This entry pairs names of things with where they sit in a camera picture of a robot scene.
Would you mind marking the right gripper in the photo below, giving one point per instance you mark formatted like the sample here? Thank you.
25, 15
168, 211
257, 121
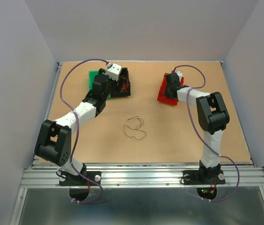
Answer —
166, 92

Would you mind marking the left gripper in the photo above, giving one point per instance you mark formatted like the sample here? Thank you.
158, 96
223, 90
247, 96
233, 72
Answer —
117, 89

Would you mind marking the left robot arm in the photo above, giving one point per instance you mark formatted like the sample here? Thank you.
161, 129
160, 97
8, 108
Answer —
54, 142

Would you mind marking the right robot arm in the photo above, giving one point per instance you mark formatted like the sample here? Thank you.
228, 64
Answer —
213, 118

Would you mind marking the black plastic bin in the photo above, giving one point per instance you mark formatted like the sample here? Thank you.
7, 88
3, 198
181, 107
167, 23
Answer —
126, 89

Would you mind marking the red plastic bin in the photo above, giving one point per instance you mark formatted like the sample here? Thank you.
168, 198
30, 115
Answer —
161, 95

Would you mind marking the green plastic bin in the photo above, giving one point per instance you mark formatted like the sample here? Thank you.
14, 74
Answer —
92, 82

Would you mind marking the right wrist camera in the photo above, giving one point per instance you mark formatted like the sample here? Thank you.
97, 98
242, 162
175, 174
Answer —
179, 73

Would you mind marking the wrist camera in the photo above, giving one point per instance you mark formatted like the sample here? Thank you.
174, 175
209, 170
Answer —
113, 71
179, 73

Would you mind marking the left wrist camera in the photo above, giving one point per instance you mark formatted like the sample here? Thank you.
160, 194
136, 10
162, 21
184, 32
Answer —
113, 71

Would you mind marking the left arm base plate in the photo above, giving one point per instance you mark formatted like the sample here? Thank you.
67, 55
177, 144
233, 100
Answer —
66, 179

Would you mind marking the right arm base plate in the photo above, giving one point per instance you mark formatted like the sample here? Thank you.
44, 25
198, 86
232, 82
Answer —
194, 177

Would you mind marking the aluminium rail frame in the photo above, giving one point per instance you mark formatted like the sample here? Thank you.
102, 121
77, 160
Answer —
141, 147

